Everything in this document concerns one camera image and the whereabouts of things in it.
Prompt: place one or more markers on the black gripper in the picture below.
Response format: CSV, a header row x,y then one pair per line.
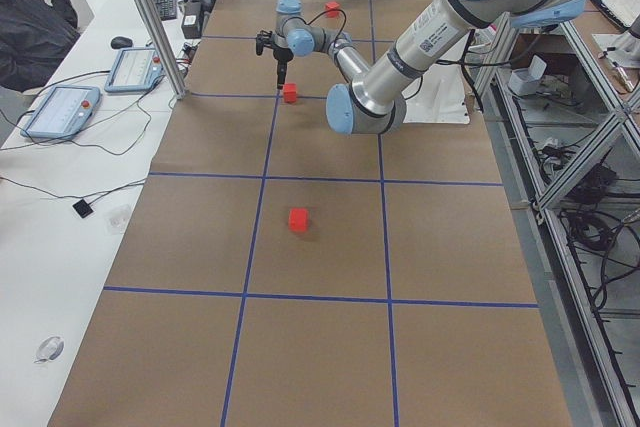
x,y
281,54

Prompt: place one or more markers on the red block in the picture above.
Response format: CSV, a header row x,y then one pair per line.
x,y
298,219
332,9
290,93

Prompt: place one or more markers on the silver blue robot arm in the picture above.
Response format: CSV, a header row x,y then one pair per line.
x,y
370,100

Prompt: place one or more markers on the black power adapter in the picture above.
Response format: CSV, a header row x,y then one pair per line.
x,y
192,20

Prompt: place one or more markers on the far teach pendant tablet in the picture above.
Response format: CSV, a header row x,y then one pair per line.
x,y
135,70

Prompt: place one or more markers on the teach pendant tablet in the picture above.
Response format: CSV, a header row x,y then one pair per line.
x,y
135,70
64,111

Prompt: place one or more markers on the black computer mouse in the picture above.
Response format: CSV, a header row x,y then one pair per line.
x,y
119,42

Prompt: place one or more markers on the near teach pendant tablet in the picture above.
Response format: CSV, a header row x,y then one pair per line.
x,y
64,111

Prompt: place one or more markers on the small black square sensor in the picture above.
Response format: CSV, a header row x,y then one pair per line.
x,y
82,208

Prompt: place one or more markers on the person in black jacket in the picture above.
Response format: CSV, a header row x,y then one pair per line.
x,y
36,37

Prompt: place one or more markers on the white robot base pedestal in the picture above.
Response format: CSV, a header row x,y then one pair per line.
x,y
437,98

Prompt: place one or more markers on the aluminium frame post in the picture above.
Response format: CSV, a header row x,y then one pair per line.
x,y
156,31

